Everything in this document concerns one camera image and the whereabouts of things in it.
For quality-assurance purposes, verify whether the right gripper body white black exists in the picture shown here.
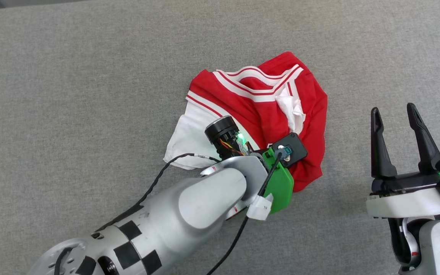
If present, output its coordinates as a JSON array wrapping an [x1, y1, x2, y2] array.
[[366, 157, 440, 219]]

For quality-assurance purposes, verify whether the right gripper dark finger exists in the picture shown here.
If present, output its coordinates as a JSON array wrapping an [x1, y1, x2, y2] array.
[[407, 102, 440, 172], [371, 107, 397, 179]]

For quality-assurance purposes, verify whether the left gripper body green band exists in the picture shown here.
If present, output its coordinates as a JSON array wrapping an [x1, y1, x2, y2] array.
[[204, 116, 294, 214]]

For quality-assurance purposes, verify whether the red Bulls 23 jersey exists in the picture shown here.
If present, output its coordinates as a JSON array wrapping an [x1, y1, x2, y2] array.
[[163, 52, 328, 193]]

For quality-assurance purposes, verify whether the thick black camera cable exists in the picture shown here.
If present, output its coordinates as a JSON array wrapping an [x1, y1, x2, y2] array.
[[206, 147, 286, 275]]

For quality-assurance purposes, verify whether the white cable label tag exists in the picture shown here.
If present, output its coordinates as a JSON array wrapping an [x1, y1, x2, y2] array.
[[247, 194, 274, 221]]

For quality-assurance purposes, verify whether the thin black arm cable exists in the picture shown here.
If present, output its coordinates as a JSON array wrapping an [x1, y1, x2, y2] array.
[[94, 153, 221, 233]]

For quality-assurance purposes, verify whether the short black arm base cable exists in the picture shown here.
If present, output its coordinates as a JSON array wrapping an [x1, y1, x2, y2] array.
[[54, 247, 73, 275]]

